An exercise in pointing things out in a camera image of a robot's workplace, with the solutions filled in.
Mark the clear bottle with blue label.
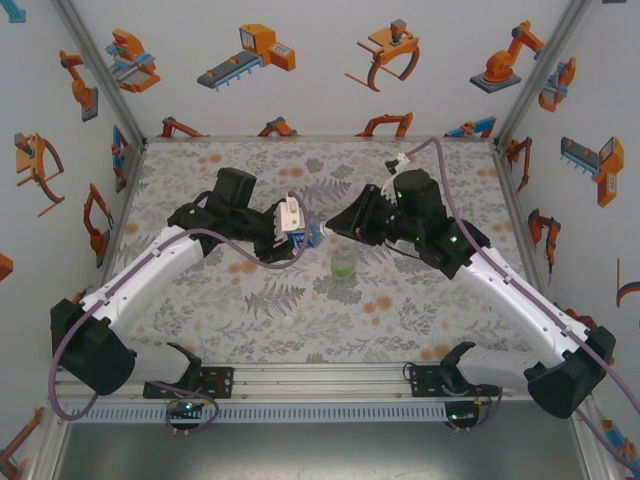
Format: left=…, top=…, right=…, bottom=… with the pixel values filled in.
left=292, top=217, right=329, bottom=251

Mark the clear bottle with green label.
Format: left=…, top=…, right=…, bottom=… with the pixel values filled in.
left=330, top=242, right=360, bottom=284

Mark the floral patterned table cover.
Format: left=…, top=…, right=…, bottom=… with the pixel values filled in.
left=99, top=139, right=556, bottom=365

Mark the controller board with green light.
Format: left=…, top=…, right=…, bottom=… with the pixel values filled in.
left=164, top=399, right=207, bottom=421
left=443, top=407, right=481, bottom=425

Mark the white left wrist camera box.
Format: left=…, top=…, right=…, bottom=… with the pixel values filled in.
left=275, top=197, right=307, bottom=234

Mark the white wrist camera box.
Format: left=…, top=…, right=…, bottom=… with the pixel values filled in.
left=275, top=197, right=307, bottom=234
left=380, top=151, right=415, bottom=201

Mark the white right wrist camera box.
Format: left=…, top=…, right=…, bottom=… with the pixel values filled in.
left=380, top=151, right=415, bottom=201

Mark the aluminium table edge rail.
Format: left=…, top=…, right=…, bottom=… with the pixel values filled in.
left=97, top=142, right=149, bottom=286
left=492, top=148, right=556, bottom=311
left=143, top=133, right=497, bottom=145

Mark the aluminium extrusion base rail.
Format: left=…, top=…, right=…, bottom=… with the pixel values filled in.
left=47, top=362, right=551, bottom=401

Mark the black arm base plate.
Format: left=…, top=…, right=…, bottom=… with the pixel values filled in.
left=403, top=363, right=451, bottom=399
left=197, top=366, right=236, bottom=400

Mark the white slotted cable duct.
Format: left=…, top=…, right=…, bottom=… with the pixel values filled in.
left=69, top=402, right=447, bottom=424

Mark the aluminium frame post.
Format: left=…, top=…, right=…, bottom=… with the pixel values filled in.
left=492, top=0, right=594, bottom=151
left=49, top=0, right=149, bottom=149

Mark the aluminium frame leg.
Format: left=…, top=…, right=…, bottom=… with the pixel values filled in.
left=569, top=414, right=619, bottom=480
left=24, top=399, right=76, bottom=480

